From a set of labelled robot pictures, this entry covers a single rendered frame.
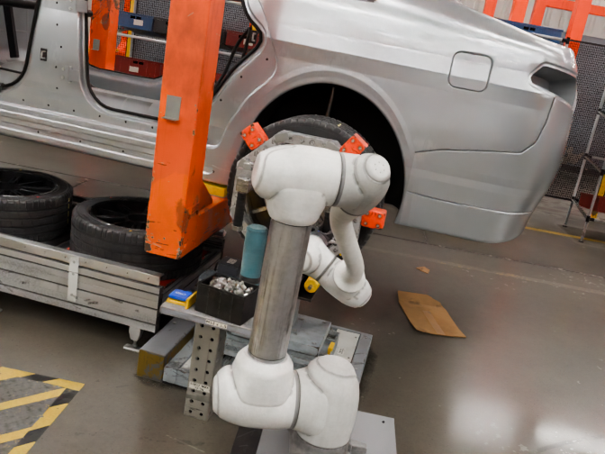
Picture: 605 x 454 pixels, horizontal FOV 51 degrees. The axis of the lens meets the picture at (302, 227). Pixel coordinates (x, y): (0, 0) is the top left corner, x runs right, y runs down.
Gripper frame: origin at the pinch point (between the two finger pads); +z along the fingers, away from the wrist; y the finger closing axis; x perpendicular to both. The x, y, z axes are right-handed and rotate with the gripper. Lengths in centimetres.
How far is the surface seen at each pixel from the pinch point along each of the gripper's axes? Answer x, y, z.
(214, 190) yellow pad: -12, -67, 64
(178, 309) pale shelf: -38, -46, -18
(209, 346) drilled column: -51, -33, -15
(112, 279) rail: -51, -93, 20
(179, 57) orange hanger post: 50, -70, 12
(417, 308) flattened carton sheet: -82, 44, 155
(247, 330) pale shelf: -38.7, -19.0, -18.6
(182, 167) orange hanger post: 8, -64, 12
